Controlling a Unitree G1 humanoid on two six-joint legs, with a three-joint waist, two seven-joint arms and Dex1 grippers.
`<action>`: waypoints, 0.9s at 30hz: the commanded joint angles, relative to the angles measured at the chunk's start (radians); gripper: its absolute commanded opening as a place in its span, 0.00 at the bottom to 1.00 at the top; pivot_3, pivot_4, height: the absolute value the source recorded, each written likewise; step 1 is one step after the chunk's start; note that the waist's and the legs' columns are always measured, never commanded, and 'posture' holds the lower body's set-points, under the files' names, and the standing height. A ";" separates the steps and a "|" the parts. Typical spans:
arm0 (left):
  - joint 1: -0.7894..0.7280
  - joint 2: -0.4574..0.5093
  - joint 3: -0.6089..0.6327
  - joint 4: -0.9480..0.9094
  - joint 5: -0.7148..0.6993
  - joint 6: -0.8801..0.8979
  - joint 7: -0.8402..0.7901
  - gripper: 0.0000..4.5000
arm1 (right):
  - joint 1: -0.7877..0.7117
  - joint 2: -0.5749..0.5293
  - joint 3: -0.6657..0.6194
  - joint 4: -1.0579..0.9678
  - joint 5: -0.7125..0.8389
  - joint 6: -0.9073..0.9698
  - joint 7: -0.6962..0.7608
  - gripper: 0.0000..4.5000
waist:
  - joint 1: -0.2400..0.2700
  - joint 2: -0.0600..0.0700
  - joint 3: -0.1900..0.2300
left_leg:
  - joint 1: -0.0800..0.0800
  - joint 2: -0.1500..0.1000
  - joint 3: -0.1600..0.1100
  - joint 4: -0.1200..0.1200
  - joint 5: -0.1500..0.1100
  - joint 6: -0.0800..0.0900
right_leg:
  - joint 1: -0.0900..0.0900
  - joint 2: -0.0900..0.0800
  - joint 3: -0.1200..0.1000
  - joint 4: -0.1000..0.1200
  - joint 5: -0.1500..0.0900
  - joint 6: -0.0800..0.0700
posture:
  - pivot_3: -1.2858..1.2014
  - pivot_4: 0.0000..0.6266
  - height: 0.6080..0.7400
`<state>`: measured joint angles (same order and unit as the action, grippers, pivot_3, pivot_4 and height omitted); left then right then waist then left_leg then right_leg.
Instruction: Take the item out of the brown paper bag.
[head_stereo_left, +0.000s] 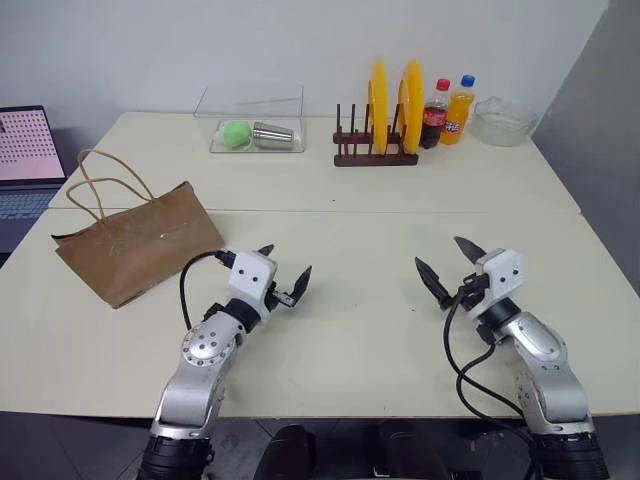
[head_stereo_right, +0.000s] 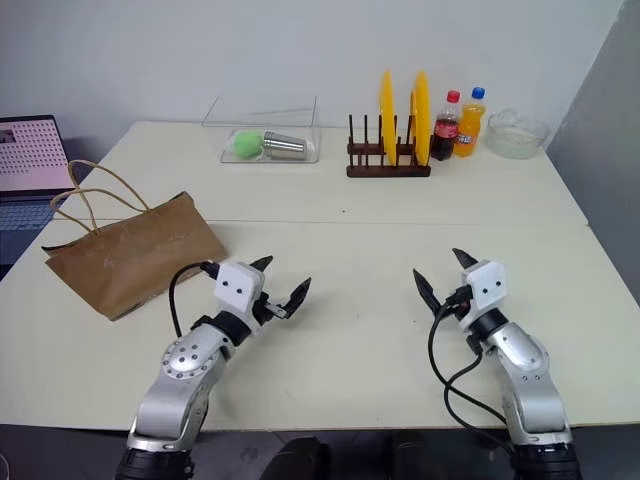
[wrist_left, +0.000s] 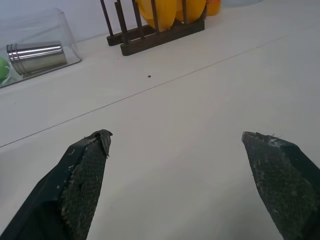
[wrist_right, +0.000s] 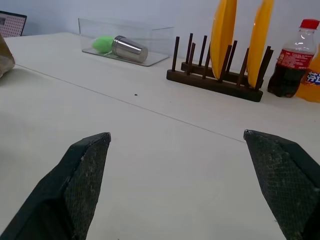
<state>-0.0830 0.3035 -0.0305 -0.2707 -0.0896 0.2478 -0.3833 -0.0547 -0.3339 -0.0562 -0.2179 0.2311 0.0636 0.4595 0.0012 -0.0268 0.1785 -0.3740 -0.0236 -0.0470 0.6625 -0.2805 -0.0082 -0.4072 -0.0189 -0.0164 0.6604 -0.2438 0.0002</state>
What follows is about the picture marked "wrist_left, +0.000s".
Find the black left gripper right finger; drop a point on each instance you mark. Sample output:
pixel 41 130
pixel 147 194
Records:
pixel 282 182

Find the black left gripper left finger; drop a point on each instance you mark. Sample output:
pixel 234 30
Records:
pixel 62 190

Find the green plastic cup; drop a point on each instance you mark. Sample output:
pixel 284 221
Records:
pixel 3 70

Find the stainless steel cup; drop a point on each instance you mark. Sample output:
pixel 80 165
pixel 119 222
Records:
pixel 35 58

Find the clear plastic box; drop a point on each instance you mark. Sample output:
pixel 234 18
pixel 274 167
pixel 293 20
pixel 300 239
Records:
pixel 37 30

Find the dark wooden plate rack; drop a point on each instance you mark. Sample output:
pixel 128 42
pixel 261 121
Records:
pixel 160 35

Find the orange cup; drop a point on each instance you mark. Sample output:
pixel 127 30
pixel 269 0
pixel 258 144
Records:
pixel 213 7

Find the yellow plate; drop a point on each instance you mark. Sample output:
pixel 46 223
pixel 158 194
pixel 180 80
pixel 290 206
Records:
pixel 191 10
pixel 156 15

